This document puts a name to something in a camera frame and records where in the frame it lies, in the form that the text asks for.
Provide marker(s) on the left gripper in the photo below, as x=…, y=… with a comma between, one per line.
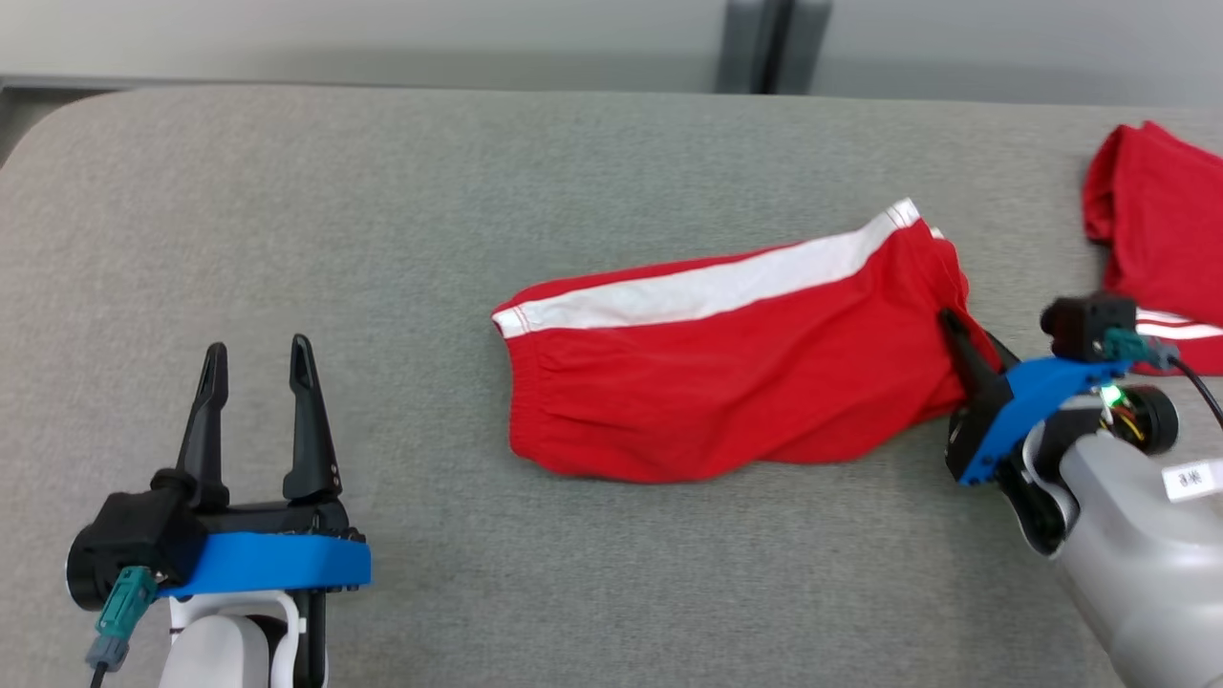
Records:
x=277, y=518

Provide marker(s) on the right wrist camera blue mount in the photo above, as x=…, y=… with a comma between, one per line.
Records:
x=1041, y=387

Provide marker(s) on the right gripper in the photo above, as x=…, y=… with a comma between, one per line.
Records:
x=975, y=440

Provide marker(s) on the red white basketball jersey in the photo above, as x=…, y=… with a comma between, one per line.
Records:
x=1166, y=220

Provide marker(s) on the red shorts white stripe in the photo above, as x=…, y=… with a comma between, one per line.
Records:
x=726, y=382

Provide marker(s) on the grey partition bottom rail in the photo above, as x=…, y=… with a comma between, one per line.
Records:
x=334, y=84

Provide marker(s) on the grey metal partition post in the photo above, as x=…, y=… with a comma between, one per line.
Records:
x=745, y=48

